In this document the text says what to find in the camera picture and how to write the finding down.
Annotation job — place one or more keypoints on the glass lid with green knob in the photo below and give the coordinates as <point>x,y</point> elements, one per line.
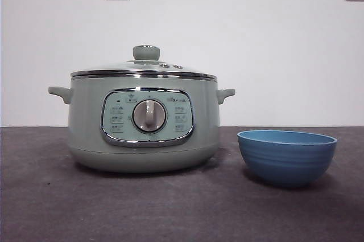
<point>145,53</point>

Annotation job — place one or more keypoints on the green electric steamer pot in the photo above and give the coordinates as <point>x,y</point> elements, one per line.
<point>85,125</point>

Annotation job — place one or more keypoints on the blue ribbed bowl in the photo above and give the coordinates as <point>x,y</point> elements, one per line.
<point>287,162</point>

